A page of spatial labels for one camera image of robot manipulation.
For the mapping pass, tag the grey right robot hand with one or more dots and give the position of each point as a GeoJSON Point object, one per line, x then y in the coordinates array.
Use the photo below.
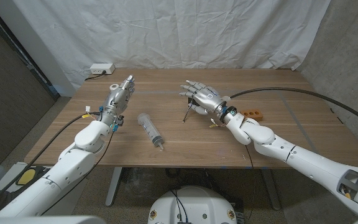
{"type": "Point", "coordinates": [210, 99]}

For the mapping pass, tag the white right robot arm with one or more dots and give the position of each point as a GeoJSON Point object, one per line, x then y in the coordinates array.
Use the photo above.
{"type": "Point", "coordinates": [306, 165]}

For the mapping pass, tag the white power strip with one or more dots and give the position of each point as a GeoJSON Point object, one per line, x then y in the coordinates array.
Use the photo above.
{"type": "Point", "coordinates": [102, 68]}

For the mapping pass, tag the orange wooden block with holes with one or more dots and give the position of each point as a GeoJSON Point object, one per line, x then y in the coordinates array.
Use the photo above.
{"type": "Point", "coordinates": [253, 114]}

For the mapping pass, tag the white bandage roll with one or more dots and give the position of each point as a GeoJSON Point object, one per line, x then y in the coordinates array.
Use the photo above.
{"type": "Point", "coordinates": [114, 86]}

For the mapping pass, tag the white backdrop cloth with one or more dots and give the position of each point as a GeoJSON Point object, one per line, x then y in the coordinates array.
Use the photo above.
{"type": "Point", "coordinates": [179, 31]}

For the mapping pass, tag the yellow and black floor device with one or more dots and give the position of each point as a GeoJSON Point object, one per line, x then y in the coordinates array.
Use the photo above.
{"type": "Point", "coordinates": [26, 177]}

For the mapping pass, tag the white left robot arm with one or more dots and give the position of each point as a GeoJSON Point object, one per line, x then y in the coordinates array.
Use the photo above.
{"type": "Point", "coordinates": [51, 177]}

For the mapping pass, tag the thin black pen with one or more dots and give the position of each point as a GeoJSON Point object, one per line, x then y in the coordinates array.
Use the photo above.
{"type": "Point", "coordinates": [186, 115]}

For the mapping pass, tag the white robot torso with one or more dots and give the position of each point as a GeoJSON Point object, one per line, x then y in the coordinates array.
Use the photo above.
{"type": "Point", "coordinates": [194, 205]}

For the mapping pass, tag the large clear plastic syringe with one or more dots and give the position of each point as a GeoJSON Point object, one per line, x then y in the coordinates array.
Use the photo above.
{"type": "Point", "coordinates": [150, 129]}

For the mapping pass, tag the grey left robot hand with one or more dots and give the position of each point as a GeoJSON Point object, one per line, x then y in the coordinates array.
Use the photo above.
{"type": "Point", "coordinates": [117, 101]}

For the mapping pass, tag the grey metal table leg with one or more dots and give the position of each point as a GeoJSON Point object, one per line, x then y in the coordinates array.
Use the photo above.
{"type": "Point", "coordinates": [270, 189]}
{"type": "Point", "coordinates": [113, 186]}

